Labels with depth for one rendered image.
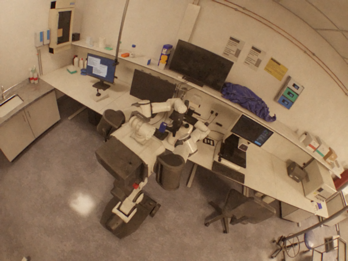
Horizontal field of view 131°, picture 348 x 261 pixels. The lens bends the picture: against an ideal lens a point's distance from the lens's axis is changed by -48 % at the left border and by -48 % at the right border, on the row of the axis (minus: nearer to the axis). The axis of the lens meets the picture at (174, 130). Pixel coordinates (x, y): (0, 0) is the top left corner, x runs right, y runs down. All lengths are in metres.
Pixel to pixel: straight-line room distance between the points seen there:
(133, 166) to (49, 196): 1.76
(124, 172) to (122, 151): 0.10
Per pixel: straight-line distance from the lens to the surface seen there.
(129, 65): 2.45
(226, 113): 2.21
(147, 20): 2.38
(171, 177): 0.69
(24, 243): 2.34
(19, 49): 2.82
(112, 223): 1.62
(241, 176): 1.85
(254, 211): 1.67
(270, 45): 2.15
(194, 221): 2.19
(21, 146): 2.71
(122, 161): 0.67
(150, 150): 0.71
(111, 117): 0.82
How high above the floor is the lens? 1.95
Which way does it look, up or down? 41 degrees down
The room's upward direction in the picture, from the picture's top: 22 degrees clockwise
